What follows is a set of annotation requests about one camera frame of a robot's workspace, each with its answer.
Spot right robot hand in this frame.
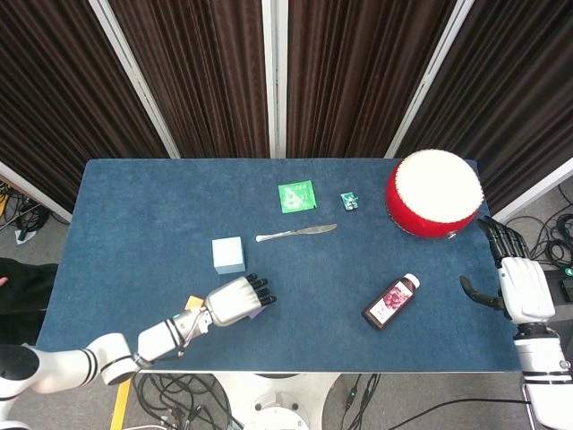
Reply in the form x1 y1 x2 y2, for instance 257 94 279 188
459 216 557 326

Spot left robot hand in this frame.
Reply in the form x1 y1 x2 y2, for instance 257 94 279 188
203 271 278 327

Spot person in black clothes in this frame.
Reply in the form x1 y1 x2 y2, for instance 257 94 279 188
0 257 59 348

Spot black power strip green lights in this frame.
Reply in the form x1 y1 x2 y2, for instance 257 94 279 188
543 266 573 301

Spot large light blue cube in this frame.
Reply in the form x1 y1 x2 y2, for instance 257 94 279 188
211 236 247 276

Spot silver table knife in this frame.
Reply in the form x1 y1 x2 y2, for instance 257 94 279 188
255 223 338 244

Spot green tea sachet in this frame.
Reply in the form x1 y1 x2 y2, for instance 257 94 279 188
277 179 320 215

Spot red drum with white head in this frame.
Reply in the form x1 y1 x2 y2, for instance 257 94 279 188
385 149 485 241

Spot dark juice bottle white cap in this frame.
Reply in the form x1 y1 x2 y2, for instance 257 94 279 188
361 273 422 331

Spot blue felt table cover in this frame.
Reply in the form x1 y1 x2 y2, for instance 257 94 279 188
30 158 523 374

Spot yellow floor tape strip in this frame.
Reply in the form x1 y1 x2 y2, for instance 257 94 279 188
109 380 134 430

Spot brown ribbed partition panel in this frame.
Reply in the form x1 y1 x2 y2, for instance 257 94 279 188
286 0 458 159
0 0 169 211
396 0 573 216
109 0 272 159

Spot black floor cable bundle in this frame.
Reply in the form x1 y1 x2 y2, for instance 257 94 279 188
133 374 245 430
500 185 573 270
0 185 53 241

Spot white partition frame bar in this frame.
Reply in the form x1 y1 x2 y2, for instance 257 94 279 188
261 0 288 159
492 156 573 226
0 160 73 224
88 0 181 159
385 0 475 159

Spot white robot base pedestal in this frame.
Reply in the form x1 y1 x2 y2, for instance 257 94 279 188
210 372 341 430

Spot long black floor cable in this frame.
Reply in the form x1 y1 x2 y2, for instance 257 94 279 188
393 398 534 430

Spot black cable with inline switch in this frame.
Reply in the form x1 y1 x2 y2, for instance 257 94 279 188
344 374 381 430

